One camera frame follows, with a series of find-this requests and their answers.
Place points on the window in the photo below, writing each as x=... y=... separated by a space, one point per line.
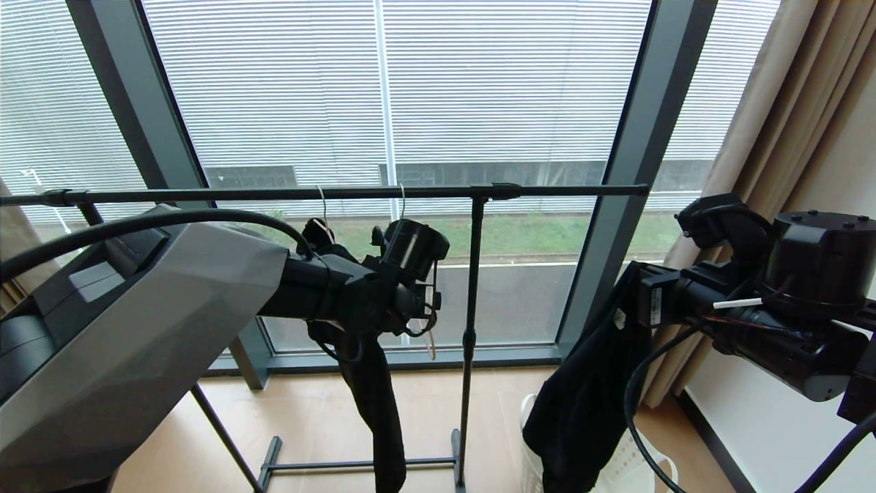
x=479 y=103

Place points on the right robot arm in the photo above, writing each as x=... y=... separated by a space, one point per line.
x=821 y=260

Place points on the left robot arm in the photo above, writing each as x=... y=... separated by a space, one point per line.
x=137 y=329

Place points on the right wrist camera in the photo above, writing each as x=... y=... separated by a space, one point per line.
x=718 y=219

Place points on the black long-sleeved garment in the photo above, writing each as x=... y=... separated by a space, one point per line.
x=376 y=411

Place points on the black short-sleeved shirt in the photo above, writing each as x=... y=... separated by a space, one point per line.
x=582 y=411

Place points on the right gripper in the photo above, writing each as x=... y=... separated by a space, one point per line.
x=698 y=305

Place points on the black clothes rack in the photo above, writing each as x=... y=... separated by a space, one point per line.
x=506 y=190

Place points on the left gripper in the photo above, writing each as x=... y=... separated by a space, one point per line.
x=419 y=308

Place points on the pink clothes hanger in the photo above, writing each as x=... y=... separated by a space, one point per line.
x=403 y=202
x=324 y=205

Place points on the white laundry basket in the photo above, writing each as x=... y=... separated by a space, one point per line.
x=643 y=465

